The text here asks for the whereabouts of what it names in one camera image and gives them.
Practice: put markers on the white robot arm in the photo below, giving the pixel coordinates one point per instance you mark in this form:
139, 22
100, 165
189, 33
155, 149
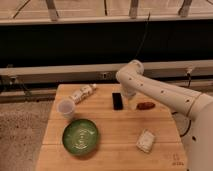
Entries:
195, 105

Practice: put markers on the reddish brown sausage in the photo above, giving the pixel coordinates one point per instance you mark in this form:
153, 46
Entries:
145, 106

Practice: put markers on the small white bottle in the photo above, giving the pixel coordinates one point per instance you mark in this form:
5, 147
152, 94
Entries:
84, 92

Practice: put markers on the clear plastic cup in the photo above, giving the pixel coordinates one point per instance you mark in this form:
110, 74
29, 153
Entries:
66, 107

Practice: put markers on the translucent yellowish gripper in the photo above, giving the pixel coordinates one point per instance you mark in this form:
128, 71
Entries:
130, 96

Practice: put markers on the metal rail frame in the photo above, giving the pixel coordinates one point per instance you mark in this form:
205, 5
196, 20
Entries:
102, 72

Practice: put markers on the green bowl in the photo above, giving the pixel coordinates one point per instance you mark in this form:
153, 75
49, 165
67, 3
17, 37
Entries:
80, 137

